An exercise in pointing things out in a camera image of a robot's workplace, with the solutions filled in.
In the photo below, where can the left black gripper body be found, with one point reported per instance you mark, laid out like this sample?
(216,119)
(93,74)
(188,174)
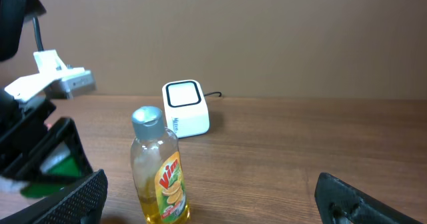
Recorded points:
(22,126)

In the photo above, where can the yellow dish soap bottle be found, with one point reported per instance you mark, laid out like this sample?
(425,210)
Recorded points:
(157,171)

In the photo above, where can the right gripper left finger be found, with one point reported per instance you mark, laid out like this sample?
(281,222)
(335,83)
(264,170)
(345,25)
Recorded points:
(80,202)

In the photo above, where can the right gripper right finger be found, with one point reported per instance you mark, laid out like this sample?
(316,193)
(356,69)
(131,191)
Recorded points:
(339,202)

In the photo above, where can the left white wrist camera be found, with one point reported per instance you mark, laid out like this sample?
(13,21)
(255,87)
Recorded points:
(56,79)

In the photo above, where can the green lid jar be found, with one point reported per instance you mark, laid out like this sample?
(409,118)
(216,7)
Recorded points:
(59,162)

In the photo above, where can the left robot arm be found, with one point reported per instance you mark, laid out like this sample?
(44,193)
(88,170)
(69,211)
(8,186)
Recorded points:
(13,13)

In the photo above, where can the white barcode scanner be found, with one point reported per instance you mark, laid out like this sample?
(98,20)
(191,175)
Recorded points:
(186,111)

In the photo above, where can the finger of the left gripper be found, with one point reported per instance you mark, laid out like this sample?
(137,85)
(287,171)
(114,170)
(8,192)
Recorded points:
(27,168)

